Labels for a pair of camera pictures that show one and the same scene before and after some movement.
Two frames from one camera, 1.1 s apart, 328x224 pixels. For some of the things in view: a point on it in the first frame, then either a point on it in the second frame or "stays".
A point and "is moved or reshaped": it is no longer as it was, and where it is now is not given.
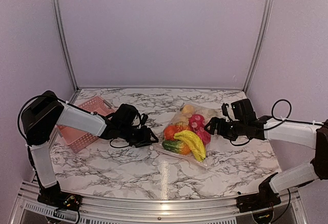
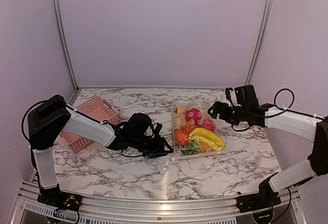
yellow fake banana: x=195 y=142 to x=207 y=137
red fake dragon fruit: x=205 y=136 is moved or reshaped
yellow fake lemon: x=188 y=109 to x=181 y=110
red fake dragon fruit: x=197 y=122 is moved or reshaped
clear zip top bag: x=185 y=135 is moved or reshaped
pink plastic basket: x=76 y=139 stays
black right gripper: x=221 y=131 to x=216 y=106
